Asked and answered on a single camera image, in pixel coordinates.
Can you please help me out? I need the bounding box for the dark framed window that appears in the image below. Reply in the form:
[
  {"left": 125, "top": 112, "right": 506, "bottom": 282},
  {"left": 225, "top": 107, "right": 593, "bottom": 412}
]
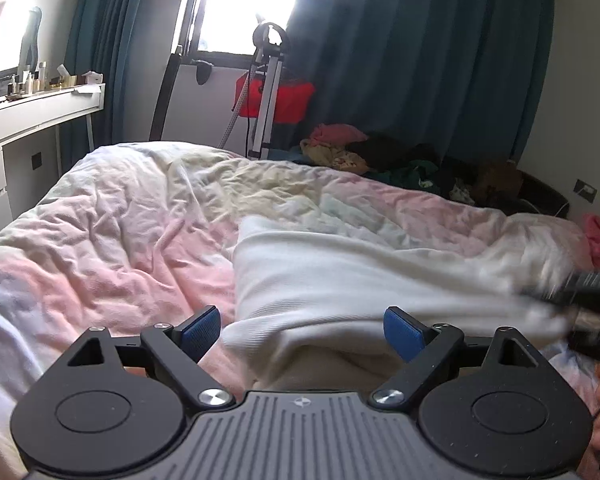
[{"left": 177, "top": 0, "right": 311, "bottom": 68}]

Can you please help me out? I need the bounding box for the grey wall socket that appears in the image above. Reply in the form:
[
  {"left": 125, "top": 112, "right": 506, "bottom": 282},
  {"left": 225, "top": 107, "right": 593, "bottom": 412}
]
[{"left": 574, "top": 179, "right": 598, "bottom": 204}]

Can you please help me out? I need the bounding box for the black clothing pile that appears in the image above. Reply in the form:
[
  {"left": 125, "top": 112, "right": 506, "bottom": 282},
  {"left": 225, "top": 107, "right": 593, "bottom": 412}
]
[{"left": 347, "top": 132, "right": 481, "bottom": 201}]

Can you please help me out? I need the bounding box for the garment steamer stand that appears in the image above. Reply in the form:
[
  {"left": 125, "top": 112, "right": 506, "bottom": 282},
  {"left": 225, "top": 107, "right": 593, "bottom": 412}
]
[{"left": 222, "top": 22, "right": 290, "bottom": 161}]

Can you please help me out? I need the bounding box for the wide blue curtain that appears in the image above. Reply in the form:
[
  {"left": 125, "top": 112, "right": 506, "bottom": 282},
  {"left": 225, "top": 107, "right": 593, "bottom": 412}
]
[{"left": 282, "top": 0, "right": 556, "bottom": 176}]

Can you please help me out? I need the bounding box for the tall white black panel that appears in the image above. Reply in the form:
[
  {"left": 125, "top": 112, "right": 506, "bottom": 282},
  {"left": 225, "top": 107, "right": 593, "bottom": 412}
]
[{"left": 149, "top": 44, "right": 185, "bottom": 143}]

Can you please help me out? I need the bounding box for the pink white duvet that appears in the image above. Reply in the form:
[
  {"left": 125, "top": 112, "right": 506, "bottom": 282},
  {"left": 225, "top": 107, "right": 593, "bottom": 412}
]
[{"left": 0, "top": 141, "right": 600, "bottom": 476}]

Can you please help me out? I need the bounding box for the beige yellow cloth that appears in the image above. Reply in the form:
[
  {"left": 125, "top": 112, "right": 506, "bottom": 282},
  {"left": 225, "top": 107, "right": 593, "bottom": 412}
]
[{"left": 300, "top": 139, "right": 370, "bottom": 173}]

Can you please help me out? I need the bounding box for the pink cloth bundle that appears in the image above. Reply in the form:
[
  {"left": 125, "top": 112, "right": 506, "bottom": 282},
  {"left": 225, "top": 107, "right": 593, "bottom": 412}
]
[{"left": 307, "top": 122, "right": 370, "bottom": 147}]

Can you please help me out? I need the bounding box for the white patterned cloth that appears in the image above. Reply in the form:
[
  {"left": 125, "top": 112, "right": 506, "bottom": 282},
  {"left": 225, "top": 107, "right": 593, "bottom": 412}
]
[{"left": 449, "top": 182, "right": 477, "bottom": 204}]

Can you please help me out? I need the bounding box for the cream white knit garment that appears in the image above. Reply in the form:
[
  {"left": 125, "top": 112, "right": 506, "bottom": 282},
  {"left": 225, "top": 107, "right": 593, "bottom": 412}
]
[{"left": 222, "top": 216, "right": 581, "bottom": 392}]

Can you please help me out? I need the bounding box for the black steamer nozzle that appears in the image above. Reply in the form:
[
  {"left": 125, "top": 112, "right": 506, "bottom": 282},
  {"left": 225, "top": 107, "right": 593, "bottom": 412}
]
[{"left": 191, "top": 59, "right": 214, "bottom": 86}]

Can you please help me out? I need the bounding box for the row of cosmetic bottles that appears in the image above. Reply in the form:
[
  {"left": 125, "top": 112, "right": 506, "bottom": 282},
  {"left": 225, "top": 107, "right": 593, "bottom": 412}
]
[{"left": 0, "top": 60, "right": 78, "bottom": 108}]

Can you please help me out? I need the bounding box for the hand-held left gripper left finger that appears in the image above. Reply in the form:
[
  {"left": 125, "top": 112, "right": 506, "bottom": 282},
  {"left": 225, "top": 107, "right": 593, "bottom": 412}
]
[{"left": 62, "top": 306, "right": 236, "bottom": 408}]

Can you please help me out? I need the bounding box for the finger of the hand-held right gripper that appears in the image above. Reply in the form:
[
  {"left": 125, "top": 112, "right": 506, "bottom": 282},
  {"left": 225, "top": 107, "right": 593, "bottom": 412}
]
[{"left": 522, "top": 267, "right": 600, "bottom": 307}]

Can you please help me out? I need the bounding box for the white vanity desk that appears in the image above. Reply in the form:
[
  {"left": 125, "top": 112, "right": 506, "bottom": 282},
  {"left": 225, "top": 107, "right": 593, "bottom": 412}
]
[{"left": 0, "top": 82, "right": 106, "bottom": 246}]

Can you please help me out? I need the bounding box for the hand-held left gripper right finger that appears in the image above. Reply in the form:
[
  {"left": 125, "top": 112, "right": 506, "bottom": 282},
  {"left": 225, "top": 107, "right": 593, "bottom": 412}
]
[{"left": 370, "top": 306, "right": 546, "bottom": 408}]

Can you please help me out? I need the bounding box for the red cloth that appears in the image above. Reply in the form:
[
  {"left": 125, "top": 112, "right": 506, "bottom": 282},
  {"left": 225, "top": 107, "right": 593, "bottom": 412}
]
[{"left": 235, "top": 71, "right": 315, "bottom": 123}]

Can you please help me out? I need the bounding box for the narrow blue curtain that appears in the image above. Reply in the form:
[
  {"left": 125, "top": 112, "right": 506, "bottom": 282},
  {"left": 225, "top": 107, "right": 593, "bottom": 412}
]
[{"left": 60, "top": 0, "right": 193, "bottom": 171}]

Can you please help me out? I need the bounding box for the brown cardboard box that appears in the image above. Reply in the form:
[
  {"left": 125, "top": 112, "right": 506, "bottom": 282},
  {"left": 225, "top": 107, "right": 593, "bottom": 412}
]
[{"left": 475, "top": 159, "right": 523, "bottom": 201}]

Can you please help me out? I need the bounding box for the green garment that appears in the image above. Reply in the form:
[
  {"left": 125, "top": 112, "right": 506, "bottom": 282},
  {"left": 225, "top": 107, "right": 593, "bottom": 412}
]
[{"left": 380, "top": 159, "right": 441, "bottom": 191}]

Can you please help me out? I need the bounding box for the white framed mirror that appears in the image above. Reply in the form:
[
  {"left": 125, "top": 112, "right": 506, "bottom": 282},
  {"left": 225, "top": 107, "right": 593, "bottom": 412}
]
[{"left": 0, "top": 2, "right": 43, "bottom": 96}]

